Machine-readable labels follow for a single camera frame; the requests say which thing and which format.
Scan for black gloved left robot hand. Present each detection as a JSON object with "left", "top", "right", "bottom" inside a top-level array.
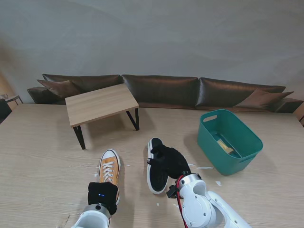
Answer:
[{"left": 87, "top": 181, "right": 119, "bottom": 216}]

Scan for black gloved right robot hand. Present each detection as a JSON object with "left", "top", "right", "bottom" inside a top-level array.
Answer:
[{"left": 146, "top": 144, "right": 192, "bottom": 179}]

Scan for yellow canvas sneaker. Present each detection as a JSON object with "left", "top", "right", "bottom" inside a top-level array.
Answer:
[
  {"left": 146, "top": 137, "right": 170, "bottom": 195},
  {"left": 98, "top": 149, "right": 121, "bottom": 205}
]

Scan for wooden brush yellow bristles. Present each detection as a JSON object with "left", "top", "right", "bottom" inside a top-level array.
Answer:
[{"left": 216, "top": 139, "right": 235, "bottom": 155}]

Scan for green plastic basin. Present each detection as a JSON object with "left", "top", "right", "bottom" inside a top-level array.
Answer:
[{"left": 197, "top": 109, "right": 264, "bottom": 176}]

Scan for brown leather sofa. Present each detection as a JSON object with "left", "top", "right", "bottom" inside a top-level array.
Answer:
[{"left": 27, "top": 73, "right": 304, "bottom": 114}]

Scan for small wooden black-legged stand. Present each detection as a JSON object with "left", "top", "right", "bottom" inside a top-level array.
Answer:
[{"left": 65, "top": 83, "right": 140, "bottom": 150}]

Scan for brown leather throw pillow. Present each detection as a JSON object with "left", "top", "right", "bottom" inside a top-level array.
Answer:
[
  {"left": 234, "top": 88, "right": 295, "bottom": 109},
  {"left": 37, "top": 79, "right": 79, "bottom": 98}
]

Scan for dark chair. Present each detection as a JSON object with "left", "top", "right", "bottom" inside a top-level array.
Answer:
[{"left": 0, "top": 98, "right": 12, "bottom": 124}]

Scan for wooden side table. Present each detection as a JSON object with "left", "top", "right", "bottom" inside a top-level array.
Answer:
[{"left": 0, "top": 94, "right": 24, "bottom": 105}]

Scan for light wooden cabinet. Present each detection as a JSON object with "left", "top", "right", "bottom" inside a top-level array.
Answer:
[{"left": 294, "top": 104, "right": 304, "bottom": 126}]

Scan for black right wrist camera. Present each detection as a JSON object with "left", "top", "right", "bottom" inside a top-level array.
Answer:
[{"left": 166, "top": 184, "right": 179, "bottom": 198}]

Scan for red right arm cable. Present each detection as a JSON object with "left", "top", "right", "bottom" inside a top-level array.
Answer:
[{"left": 176, "top": 174, "right": 188, "bottom": 228}]

